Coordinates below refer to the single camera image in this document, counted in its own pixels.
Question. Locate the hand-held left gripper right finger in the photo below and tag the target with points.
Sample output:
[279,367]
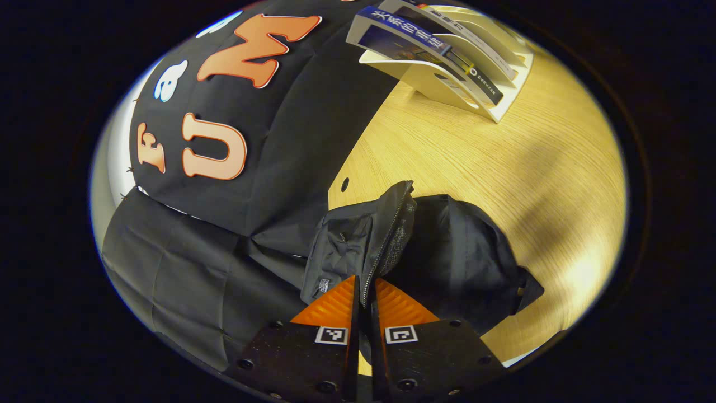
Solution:
[377,364]

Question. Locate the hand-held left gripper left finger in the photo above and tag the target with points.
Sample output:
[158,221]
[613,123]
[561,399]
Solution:
[353,364]

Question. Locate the black schoolbag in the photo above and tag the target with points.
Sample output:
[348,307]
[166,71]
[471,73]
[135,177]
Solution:
[458,252]

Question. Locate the white bookshelf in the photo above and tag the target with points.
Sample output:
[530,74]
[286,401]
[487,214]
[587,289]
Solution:
[442,84]

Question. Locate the blue book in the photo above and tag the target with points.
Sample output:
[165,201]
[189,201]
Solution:
[403,31]

